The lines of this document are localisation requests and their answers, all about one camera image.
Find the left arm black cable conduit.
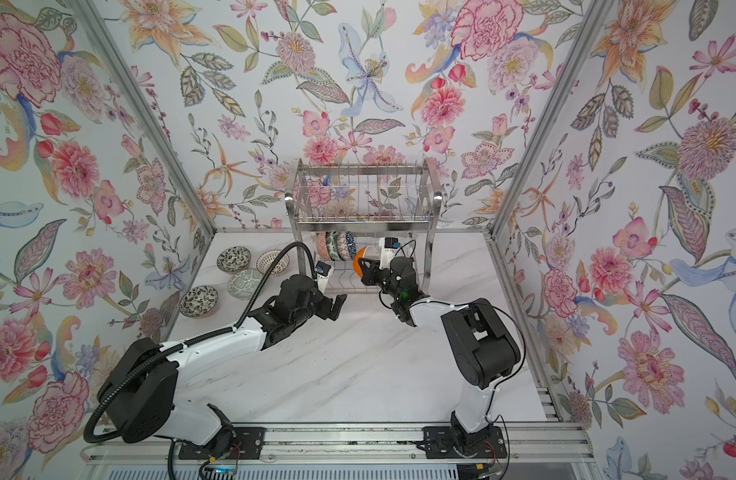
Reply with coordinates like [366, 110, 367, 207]
[83, 241, 319, 445]

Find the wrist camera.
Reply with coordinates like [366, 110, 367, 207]
[378, 237, 401, 269]
[315, 260, 333, 294]

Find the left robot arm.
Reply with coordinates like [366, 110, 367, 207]
[83, 274, 347, 456]

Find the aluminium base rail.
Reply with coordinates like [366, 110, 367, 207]
[80, 421, 595, 466]

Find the dark floral patterned bowl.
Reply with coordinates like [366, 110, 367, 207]
[216, 246, 252, 275]

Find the green geometric patterned bowl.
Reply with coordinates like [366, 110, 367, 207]
[227, 269, 263, 300]

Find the pink bowl dark floral inside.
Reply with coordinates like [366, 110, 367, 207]
[316, 232, 331, 261]

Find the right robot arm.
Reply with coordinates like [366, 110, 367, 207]
[357, 256, 525, 456]

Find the black white floral bowl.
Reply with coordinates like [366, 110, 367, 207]
[179, 285, 219, 318]

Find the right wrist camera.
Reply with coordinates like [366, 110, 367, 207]
[378, 237, 401, 269]

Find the stainless steel dish rack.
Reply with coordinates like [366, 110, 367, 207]
[284, 159, 444, 293]

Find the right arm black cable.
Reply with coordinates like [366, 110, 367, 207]
[376, 238, 528, 480]

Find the brown white patterned bowl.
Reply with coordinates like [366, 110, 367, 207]
[256, 249, 291, 276]

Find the green leaf patterned bowl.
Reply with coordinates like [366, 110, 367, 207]
[326, 232, 342, 261]

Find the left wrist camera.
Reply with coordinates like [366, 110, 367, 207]
[315, 260, 333, 294]

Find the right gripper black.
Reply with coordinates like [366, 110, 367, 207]
[361, 257, 404, 305]

